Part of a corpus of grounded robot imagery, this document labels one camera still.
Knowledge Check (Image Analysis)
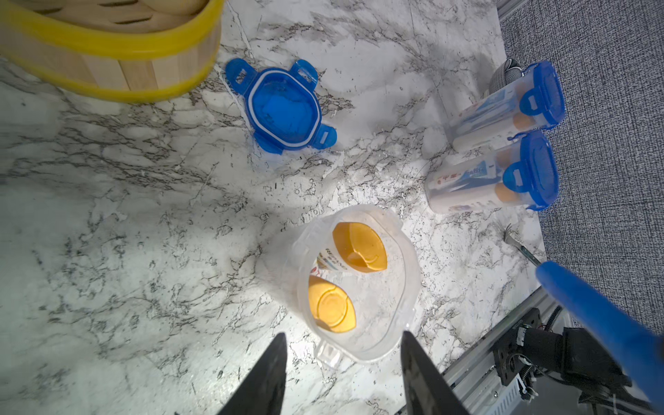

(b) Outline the orange cap bottle front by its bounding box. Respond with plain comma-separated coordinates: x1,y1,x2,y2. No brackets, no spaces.
308,275,356,334

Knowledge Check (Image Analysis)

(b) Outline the clear cup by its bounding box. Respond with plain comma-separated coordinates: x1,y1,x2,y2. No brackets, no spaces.
425,145,527,214
256,205,421,368
445,72,542,152

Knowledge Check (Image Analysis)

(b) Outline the grey bowl with stones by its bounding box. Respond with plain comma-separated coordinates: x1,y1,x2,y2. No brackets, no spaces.
484,58,523,97

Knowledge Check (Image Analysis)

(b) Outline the orange cap bottle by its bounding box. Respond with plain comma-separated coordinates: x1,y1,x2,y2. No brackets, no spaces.
308,275,356,334
316,222,388,273

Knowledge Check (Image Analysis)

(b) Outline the green handled fork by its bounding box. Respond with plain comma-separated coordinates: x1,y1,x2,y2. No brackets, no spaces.
502,224,541,267

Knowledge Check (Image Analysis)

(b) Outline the aluminium front rail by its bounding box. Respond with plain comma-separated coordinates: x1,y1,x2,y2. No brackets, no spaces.
437,288,579,414

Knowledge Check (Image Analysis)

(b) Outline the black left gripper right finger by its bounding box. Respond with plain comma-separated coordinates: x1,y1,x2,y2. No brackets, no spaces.
400,331,470,415

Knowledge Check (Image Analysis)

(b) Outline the blue lid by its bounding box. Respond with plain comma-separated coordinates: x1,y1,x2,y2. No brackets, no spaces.
225,58,337,155
497,131,560,211
519,61,566,130

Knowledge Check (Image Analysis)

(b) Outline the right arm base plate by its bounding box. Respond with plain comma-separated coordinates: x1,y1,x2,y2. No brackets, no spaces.
491,308,541,387

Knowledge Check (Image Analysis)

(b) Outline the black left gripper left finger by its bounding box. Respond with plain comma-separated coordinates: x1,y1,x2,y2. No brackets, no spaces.
218,333,288,415

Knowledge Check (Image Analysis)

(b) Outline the clear cup back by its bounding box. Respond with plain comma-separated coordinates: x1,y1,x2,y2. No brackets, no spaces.
425,145,527,214

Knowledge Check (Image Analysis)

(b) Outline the yellow steamer basket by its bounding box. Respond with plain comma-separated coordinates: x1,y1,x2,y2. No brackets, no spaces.
1,1,224,103

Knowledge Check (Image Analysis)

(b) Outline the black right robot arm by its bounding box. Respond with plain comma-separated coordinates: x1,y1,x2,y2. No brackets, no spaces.
520,328,633,397

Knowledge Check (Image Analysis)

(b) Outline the blue toothbrush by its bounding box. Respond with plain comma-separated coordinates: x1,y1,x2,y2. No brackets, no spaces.
535,261,663,412

